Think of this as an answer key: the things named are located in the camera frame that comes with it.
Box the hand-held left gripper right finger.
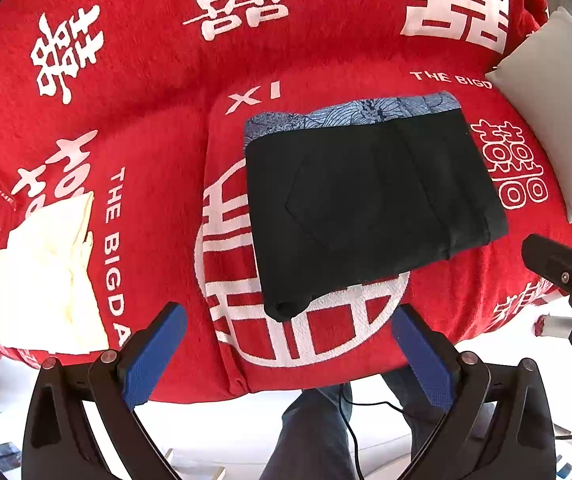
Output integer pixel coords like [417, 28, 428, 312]
[391, 304, 557, 480]

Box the cream folded cloth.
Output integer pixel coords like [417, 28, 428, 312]
[0, 191, 111, 353]

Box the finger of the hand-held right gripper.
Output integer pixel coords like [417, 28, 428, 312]
[522, 233, 572, 307]

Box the person's leg in jeans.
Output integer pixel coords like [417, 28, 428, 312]
[265, 382, 355, 480]
[382, 369, 449, 457]

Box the black cable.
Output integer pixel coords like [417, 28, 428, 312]
[337, 384, 419, 480]

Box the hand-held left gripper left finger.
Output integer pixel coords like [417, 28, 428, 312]
[22, 301, 188, 480]

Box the grey pillow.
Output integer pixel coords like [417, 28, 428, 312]
[485, 6, 572, 224]

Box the red printed blanket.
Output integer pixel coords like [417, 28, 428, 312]
[0, 0, 572, 406]

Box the black pants blue patterned waistband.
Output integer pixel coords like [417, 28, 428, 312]
[243, 91, 510, 323]

